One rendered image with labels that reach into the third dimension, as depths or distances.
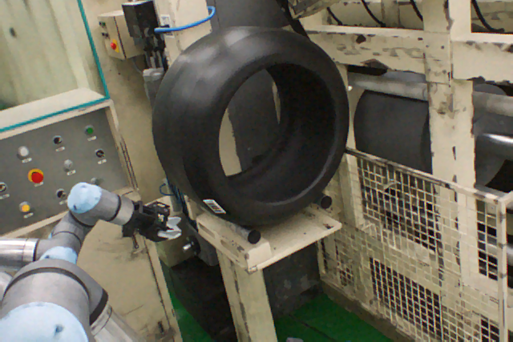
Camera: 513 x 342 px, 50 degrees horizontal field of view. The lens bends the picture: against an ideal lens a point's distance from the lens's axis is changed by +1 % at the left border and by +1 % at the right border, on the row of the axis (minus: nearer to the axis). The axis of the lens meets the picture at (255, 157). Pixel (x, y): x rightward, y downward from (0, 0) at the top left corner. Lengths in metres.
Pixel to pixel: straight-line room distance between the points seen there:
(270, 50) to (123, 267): 1.17
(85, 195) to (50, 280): 0.60
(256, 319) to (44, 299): 1.62
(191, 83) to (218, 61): 0.09
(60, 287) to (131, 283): 1.57
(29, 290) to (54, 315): 0.07
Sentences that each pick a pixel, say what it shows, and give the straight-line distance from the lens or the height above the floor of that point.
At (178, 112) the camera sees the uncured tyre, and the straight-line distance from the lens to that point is 1.49.
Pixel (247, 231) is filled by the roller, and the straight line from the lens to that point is 1.67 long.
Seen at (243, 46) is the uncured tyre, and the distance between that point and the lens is 1.51.
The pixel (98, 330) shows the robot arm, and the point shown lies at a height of 1.22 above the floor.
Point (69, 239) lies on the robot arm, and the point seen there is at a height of 1.16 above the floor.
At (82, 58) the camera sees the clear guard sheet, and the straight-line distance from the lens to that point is 2.08.
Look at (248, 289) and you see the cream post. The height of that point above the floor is 0.46.
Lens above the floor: 1.73
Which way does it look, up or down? 22 degrees down
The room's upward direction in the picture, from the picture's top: 11 degrees counter-clockwise
